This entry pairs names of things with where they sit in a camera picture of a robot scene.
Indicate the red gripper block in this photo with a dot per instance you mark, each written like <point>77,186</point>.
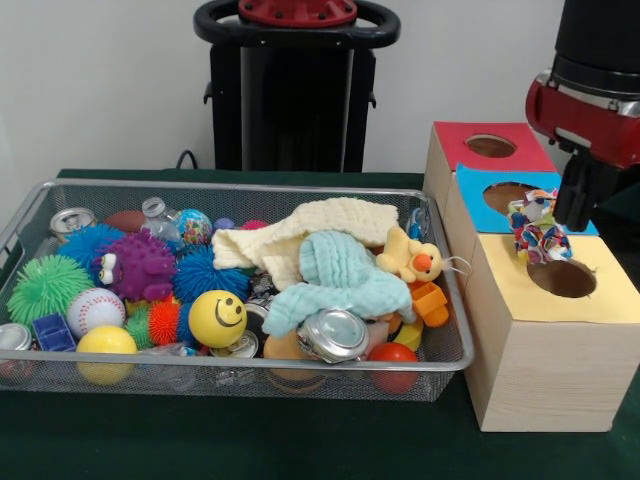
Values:
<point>590,125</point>

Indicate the colourful patchwork cloth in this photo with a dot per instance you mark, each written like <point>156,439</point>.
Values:
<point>537,235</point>

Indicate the yellow plush duck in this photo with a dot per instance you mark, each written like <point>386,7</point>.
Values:
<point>400,250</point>

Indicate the cream muslin cloth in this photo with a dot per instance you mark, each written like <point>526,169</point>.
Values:
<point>340,215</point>

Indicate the wooden box with three holes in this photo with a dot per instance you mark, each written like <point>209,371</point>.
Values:
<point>550,375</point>

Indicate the dark green table cloth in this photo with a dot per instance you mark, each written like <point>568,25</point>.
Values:
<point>625,200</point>
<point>300,440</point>

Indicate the red ball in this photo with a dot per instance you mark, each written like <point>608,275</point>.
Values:
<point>392,352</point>

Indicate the light blue muslin cloth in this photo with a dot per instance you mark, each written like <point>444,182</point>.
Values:
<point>345,295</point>

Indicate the crushed silver can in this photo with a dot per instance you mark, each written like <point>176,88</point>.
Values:
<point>330,335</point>

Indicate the blue spiky rubber ball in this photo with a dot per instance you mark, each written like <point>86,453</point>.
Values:
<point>210,275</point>

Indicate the yellow smiley face ball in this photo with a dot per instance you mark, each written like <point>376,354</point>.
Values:
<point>215,320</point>

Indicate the purple monster toy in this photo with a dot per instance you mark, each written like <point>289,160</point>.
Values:
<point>142,265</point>

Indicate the plain yellow ball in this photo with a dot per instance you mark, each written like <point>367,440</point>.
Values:
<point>105,342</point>

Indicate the green spiky rubber ball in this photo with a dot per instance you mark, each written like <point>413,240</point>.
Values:
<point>45,290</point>

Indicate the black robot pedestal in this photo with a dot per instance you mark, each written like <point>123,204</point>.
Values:
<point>295,100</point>

